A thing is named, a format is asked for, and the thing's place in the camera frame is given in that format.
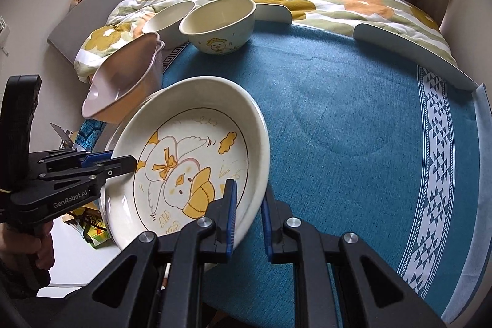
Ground pink square bowl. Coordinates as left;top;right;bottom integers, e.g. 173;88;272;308
82;33;164;124

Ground plain white plate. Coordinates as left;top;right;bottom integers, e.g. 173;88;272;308
104;122;126;152

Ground cream duck drawing plate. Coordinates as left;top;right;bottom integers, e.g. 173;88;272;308
106;76;270;249

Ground yellow duck plate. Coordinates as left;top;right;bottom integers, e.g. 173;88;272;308
98;185;113;235

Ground blue woven table mat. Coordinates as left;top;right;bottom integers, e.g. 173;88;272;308
163;22;479;314

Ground white small bowl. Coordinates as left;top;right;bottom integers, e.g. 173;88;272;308
142;1;196;50

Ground floral striped duvet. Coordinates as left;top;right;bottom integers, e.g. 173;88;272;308
73;0;455;82

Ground person left hand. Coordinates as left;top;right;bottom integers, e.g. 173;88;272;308
0;221;55;271

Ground cream cartoon bowl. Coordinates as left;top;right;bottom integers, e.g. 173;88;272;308
179;0;256;55

